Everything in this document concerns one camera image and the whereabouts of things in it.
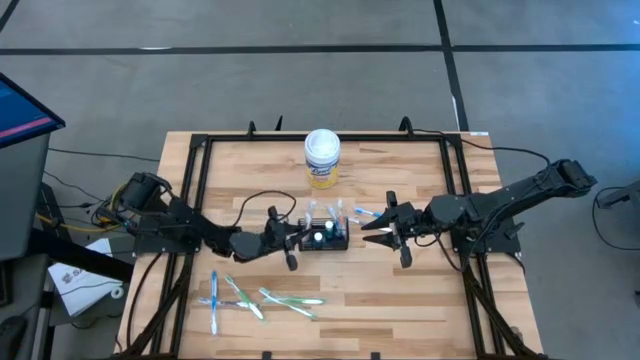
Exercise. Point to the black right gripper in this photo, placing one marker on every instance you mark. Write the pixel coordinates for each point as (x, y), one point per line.
(412, 222)

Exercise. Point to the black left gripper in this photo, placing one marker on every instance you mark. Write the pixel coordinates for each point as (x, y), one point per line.
(275, 237)

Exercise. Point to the blue mouthwash bottle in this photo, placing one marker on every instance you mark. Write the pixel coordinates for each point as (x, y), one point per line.
(329, 225)
(318, 237)

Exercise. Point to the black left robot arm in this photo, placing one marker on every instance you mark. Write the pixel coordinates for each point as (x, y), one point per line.
(180, 225)

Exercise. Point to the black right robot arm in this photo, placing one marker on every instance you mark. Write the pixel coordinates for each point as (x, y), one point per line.
(500, 205)

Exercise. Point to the yellow disinfecting wipes canister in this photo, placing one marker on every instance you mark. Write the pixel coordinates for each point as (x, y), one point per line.
(322, 150)

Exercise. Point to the white label sticker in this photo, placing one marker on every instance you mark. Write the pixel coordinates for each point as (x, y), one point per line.
(479, 133)

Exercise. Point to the white tape roll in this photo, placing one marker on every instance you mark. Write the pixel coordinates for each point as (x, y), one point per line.
(112, 292)

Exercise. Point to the black desk leg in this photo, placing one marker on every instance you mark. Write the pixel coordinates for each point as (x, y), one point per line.
(75, 255)

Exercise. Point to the grey stand foot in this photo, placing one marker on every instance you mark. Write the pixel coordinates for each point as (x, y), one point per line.
(620, 197)

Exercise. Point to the monitor with blue screen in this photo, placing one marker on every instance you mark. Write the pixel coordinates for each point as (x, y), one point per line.
(20, 115)

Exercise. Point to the black aluminium table frame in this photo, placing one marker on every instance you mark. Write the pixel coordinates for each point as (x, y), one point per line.
(250, 137)

